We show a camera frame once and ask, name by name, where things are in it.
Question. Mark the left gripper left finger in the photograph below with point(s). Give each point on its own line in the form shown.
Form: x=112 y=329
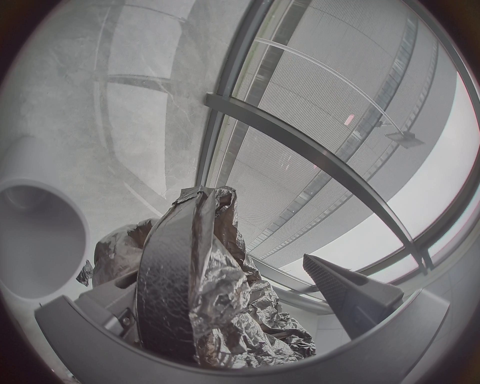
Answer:
x=112 y=303

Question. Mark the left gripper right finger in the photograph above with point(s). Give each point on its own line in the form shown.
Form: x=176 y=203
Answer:
x=356 y=300

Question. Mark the black plastic bag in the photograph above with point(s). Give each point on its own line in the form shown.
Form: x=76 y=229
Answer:
x=217 y=292

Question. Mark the white trash bin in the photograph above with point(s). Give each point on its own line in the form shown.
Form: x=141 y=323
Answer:
x=45 y=240

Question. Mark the window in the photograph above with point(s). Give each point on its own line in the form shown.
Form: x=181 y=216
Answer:
x=300 y=138

